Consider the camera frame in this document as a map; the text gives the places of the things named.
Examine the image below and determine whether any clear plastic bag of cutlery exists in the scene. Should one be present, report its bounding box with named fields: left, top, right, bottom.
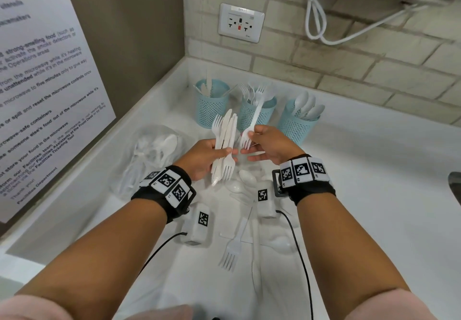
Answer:
left=109, top=125, right=186, bottom=201

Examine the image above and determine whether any person's right forearm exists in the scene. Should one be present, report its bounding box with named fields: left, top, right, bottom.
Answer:
left=297, top=195, right=411, bottom=320

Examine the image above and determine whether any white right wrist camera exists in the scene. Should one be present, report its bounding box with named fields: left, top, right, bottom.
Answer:
left=256, top=181, right=278, bottom=219

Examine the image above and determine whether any teal mesh cup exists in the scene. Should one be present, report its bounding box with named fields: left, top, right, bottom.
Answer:
left=237, top=92, right=278, bottom=133
left=277, top=99, right=321, bottom=147
left=194, top=78, right=231, bottom=129

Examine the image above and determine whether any dark sink basin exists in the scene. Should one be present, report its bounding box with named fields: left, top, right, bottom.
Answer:
left=448, top=172, right=461, bottom=205

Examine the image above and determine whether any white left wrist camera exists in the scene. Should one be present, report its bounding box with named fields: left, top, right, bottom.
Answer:
left=180, top=202, right=213, bottom=247

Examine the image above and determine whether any black right wrist band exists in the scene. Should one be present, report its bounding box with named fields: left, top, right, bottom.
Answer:
left=272, top=154, right=336, bottom=206

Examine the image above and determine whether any pile of white plastic cutlery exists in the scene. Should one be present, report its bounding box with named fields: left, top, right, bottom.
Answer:
left=212, top=168, right=300, bottom=295

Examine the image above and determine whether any person's pink sleeve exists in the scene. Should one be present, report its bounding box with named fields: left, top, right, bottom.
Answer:
left=345, top=289, right=438, bottom=320
left=0, top=294, right=197, bottom=320

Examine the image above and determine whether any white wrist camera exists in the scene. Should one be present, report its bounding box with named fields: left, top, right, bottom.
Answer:
left=180, top=202, right=213, bottom=247
left=256, top=181, right=278, bottom=219

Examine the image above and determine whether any person's pink left sleeve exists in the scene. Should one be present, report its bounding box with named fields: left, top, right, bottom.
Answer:
left=0, top=294, right=197, bottom=320

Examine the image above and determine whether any person's pink right sleeve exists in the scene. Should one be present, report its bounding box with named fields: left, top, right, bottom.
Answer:
left=345, top=289, right=438, bottom=320

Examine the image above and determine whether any black right camera cable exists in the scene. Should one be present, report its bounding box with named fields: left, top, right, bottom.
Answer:
left=275, top=210, right=315, bottom=320

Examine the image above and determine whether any white printed notice poster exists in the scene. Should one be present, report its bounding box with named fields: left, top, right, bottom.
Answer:
left=0, top=0, right=117, bottom=223

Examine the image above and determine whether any white wall power outlet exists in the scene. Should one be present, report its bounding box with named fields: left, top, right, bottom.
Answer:
left=218, top=3, right=266, bottom=43

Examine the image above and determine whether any black left wrist band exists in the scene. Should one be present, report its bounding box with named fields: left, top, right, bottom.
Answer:
left=131, top=165, right=197, bottom=223

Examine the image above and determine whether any person's right hand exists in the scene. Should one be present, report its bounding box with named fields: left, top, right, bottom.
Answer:
left=240, top=124, right=307, bottom=165

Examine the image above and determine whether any black wrist band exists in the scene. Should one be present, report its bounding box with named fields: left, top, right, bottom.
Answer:
left=272, top=154, right=336, bottom=206
left=131, top=165, right=197, bottom=223

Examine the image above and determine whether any person's left forearm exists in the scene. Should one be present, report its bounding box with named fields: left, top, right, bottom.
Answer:
left=14, top=197, right=168, bottom=320

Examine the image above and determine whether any person's left hand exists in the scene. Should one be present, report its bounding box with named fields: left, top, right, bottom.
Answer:
left=175, top=138, right=238, bottom=182

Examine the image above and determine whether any black left camera cable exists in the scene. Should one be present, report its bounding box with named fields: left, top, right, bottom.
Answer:
left=138, top=231, right=188, bottom=277

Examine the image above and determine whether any black camera cable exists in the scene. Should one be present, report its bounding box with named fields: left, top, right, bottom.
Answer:
left=138, top=231, right=188, bottom=277
left=275, top=210, right=315, bottom=320

